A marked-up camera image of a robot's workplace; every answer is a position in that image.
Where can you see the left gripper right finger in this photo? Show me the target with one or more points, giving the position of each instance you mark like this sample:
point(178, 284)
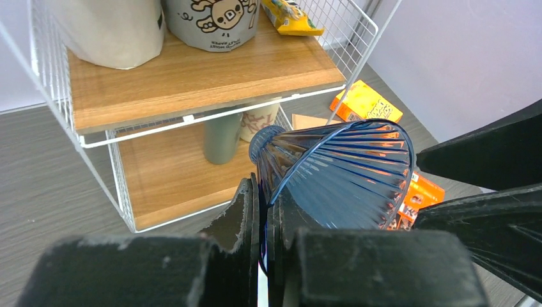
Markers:
point(309, 265)

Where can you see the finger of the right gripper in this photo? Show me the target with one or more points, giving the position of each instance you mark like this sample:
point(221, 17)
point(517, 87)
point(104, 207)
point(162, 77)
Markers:
point(501, 230)
point(502, 155)

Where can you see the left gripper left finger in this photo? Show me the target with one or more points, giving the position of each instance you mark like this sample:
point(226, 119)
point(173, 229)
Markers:
point(216, 267)

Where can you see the blue plastic funnel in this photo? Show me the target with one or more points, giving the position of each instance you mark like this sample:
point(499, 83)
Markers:
point(351, 175)

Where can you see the brown paper coffee filter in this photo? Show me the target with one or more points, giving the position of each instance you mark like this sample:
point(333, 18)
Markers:
point(304, 122)

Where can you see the orange snack packet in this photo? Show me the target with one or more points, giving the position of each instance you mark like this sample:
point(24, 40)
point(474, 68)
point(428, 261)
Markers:
point(421, 193)

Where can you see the grey green squeeze bottle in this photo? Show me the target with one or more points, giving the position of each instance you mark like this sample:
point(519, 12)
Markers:
point(221, 138)

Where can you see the orange yellow box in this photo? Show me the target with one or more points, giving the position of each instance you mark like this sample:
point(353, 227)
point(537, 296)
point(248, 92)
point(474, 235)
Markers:
point(362, 102)

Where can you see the cream printed squeeze bottle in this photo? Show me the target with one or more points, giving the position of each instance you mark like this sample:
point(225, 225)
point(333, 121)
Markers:
point(255, 119)

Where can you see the white jug on shelf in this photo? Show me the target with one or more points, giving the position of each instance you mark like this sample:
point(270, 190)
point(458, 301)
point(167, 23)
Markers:
point(114, 34)

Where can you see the cartoon printed round tin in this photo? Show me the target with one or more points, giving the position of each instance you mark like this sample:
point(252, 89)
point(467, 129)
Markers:
point(212, 25)

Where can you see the yellow snack packet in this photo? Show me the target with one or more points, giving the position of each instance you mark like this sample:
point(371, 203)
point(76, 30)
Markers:
point(289, 19)

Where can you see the white wire wooden shelf rack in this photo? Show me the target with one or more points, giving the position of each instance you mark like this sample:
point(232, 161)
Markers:
point(140, 131)

